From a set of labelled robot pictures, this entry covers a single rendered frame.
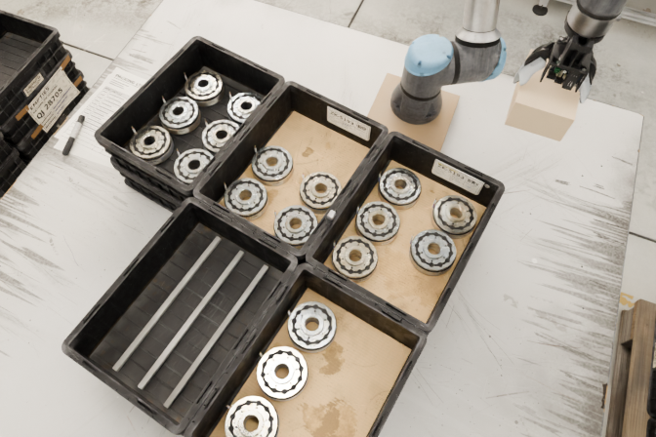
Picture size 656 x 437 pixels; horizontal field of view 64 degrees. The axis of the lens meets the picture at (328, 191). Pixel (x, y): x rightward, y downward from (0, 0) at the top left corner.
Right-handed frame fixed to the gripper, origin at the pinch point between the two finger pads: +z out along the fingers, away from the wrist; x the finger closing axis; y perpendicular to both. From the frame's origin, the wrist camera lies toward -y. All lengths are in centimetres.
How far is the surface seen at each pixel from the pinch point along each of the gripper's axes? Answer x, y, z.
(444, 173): -14.3, 14.2, 21.4
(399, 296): -15, 45, 27
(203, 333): -51, 69, 26
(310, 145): -49, 16, 27
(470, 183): -7.9, 15.2, 20.7
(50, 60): -160, -2, 58
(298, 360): -30, 67, 24
